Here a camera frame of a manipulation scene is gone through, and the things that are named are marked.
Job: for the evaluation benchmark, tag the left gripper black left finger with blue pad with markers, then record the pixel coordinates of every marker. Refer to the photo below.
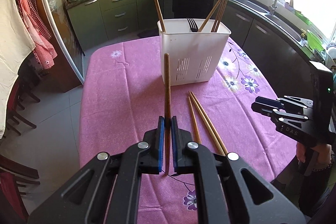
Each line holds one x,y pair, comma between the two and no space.
106,189

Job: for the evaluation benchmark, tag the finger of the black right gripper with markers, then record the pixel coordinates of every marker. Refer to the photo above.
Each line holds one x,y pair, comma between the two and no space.
289,104
279,116

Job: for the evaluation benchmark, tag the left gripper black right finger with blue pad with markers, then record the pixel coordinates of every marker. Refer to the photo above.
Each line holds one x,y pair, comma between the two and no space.
227,189

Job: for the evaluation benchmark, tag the brown chopstick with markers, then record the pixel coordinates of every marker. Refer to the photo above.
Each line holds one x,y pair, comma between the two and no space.
167,112

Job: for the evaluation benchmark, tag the black sleeved right forearm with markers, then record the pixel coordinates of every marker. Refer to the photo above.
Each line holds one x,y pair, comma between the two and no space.
312,191

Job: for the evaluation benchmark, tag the green kitchen cabinets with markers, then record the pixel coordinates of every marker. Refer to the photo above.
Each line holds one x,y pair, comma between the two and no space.
98,21

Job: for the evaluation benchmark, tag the person's right hand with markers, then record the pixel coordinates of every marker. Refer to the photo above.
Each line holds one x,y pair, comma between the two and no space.
324,155

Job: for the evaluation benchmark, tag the white plastic utensil holder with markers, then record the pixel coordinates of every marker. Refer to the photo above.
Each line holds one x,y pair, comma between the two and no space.
193,56

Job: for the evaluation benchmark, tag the pink floral tablecloth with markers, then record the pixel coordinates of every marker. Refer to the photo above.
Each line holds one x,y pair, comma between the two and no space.
123,98

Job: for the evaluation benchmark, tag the black fork in holder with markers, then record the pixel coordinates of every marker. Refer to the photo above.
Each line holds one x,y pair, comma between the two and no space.
192,25

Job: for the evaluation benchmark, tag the white hanging cloth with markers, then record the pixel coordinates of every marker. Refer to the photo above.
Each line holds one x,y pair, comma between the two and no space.
15,45

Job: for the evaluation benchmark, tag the red checkered apron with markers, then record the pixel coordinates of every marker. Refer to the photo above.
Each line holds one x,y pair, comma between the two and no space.
44,51

